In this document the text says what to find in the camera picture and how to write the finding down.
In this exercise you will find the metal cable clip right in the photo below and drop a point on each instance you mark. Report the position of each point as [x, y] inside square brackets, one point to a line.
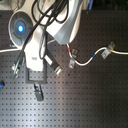
[108, 50]

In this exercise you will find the metal cable clip lower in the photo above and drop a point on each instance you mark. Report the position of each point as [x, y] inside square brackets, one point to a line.
[71, 64]

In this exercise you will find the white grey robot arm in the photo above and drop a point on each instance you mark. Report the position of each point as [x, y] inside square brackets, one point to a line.
[33, 21]

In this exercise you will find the metal cable clip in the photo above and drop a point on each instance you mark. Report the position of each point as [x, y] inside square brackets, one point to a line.
[71, 64]
[108, 50]
[75, 51]

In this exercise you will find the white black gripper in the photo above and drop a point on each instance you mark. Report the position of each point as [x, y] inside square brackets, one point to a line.
[35, 66]

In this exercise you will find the metal cable clip middle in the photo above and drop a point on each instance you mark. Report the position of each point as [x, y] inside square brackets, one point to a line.
[75, 51]

